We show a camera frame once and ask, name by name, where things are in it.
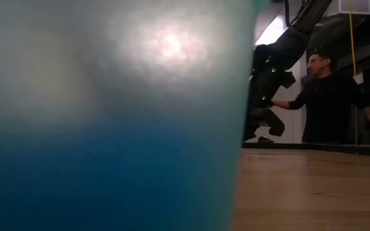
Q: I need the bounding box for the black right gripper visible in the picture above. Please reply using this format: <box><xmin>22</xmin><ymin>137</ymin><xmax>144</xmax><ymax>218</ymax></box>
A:
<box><xmin>243</xmin><ymin>107</ymin><xmax>286</xmax><ymax>142</ymax></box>

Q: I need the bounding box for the person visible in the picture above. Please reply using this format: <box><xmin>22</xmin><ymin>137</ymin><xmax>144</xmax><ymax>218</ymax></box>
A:
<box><xmin>272</xmin><ymin>47</ymin><xmax>370</xmax><ymax>145</ymax></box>

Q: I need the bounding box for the ceiling light strip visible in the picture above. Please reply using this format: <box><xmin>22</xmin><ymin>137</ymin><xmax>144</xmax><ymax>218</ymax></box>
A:
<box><xmin>254</xmin><ymin>15</ymin><xmax>289</xmax><ymax>46</ymax></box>

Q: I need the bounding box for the white ceiling vent panel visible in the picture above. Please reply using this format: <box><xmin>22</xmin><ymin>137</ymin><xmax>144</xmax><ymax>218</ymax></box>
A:
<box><xmin>328</xmin><ymin>0</ymin><xmax>370</xmax><ymax>16</ymax></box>

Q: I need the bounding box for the green translucent plastic bin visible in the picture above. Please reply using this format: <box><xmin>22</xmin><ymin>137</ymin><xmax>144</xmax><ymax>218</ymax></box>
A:
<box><xmin>0</xmin><ymin>0</ymin><xmax>271</xmax><ymax>231</ymax></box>

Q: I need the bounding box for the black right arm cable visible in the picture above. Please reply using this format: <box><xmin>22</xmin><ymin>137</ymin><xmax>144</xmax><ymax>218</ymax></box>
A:
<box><xmin>283</xmin><ymin>0</ymin><xmax>313</xmax><ymax>28</ymax></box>

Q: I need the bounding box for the yellow cable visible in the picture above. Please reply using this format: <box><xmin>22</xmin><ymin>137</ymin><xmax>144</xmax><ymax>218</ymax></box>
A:
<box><xmin>348</xmin><ymin>0</ymin><xmax>360</xmax><ymax>145</ymax></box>

